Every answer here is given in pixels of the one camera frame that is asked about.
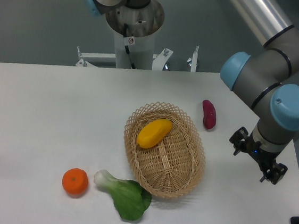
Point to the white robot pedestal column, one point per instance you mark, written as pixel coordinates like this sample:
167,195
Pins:
135,32

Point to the orange tangerine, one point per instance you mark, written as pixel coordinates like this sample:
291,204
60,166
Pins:
75,181

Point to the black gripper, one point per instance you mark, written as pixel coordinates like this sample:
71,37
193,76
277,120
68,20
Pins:
272,171

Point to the purple sweet potato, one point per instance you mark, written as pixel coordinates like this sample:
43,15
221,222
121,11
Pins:
209,114

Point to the white metal mounting frame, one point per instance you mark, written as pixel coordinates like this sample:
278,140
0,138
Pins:
160,61

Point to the woven wicker basket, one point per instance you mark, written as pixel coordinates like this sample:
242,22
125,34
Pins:
175,165

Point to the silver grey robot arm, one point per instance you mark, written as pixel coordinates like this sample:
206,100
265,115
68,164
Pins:
257,81

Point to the yellow mango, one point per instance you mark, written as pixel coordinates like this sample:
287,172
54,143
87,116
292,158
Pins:
153,133

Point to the green bok choy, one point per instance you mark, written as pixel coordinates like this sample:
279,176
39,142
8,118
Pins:
130,199

